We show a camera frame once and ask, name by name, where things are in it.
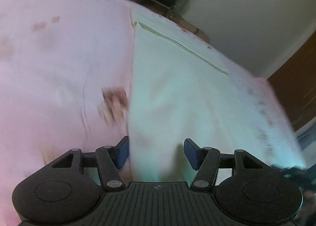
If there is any brown wooden door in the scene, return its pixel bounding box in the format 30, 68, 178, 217
268, 34, 316, 130

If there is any pink floral bed sheet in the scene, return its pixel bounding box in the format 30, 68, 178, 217
1, 0, 145, 225

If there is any clear glass vase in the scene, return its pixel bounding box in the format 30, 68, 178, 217
170, 0, 190, 14

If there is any pale mint small garment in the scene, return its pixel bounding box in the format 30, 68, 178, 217
128, 7, 306, 182

